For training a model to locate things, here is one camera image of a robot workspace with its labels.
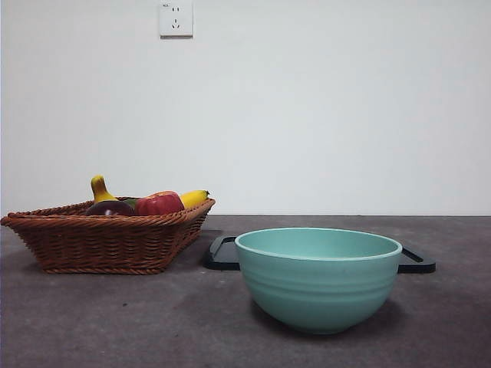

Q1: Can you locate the teal ribbed bowl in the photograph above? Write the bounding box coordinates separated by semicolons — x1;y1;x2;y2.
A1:
234;227;403;335

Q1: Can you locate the dark red plum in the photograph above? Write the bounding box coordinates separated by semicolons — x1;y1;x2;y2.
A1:
84;199;136;217

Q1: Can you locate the red apple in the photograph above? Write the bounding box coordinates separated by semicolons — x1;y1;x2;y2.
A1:
133;190;186;216

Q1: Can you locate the yellow banana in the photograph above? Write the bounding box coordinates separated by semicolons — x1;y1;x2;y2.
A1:
91;175;211;210

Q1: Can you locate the brown wicker basket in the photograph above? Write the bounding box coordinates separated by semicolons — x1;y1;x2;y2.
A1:
0;197;216;275

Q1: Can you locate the dark green flat tray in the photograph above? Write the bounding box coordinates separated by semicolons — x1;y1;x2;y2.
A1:
203;235;437;274

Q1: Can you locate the white wall socket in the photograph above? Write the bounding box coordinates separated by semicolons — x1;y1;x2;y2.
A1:
159;0;194;38

